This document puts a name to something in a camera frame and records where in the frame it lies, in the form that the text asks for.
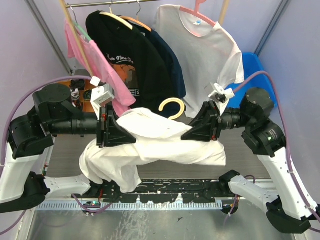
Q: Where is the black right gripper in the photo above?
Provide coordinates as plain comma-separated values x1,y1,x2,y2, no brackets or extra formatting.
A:
179,98,252,140

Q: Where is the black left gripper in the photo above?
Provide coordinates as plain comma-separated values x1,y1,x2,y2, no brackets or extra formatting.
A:
49,101,139,148

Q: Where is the cream wooden hanger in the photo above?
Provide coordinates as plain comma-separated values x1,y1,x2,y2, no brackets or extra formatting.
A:
158,97,186,120

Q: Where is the white t-shirt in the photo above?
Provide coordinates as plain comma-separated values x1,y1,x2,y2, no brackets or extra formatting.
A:
154,4,245,118
79,108,226,193

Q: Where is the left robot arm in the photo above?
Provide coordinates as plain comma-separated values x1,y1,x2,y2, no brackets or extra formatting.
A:
0,83,137,213

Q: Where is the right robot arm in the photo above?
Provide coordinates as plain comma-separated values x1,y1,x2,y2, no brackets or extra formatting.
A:
181,87,320,234

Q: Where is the navy blue t-shirt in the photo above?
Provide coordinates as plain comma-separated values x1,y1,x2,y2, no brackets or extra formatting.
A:
132,23,187,99

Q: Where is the pink t-shirt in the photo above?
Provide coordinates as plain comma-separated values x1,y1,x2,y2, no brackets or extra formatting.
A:
64,21,136,117

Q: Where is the white hanging t-shirt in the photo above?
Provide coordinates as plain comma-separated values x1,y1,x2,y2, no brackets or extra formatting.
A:
154,4,245,118

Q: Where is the black printed t-shirt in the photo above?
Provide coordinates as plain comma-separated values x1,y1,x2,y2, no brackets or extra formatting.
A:
85,11,175,114

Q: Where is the green hanger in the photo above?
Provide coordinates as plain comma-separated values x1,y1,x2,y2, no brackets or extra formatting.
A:
70,6,92,43

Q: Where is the wooden hanger under black shirt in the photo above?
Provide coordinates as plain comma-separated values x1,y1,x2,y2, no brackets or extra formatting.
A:
99,0,133,30

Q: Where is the wooden hanger under navy shirt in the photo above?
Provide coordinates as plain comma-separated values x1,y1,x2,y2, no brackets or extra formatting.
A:
120,0,152,32

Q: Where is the pink plastic hanger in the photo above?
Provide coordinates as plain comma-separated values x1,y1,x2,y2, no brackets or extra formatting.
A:
179,0,216,27

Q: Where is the orange wooden organizer tray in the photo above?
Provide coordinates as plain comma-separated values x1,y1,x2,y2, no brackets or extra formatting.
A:
58,79,95,113

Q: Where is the black belt roll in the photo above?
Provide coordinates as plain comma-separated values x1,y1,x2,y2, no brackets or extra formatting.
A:
69,79,86,91

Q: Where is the blue plastic bin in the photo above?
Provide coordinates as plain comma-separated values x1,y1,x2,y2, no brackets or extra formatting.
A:
227,52,278,108

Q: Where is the wooden clothes rack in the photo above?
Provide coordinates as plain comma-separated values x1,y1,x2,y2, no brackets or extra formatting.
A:
58,0,220,92

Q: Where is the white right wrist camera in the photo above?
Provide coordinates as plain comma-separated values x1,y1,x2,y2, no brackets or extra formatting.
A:
204,83,235,115

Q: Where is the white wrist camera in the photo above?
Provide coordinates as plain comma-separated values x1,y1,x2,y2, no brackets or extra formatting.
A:
90,83,115,116
204,83,235,115

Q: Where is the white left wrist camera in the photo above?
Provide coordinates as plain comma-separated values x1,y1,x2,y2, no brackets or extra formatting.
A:
90,83,115,116

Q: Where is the perforated metal cable tray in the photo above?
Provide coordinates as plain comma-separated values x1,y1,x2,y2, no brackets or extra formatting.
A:
36,200,223,211

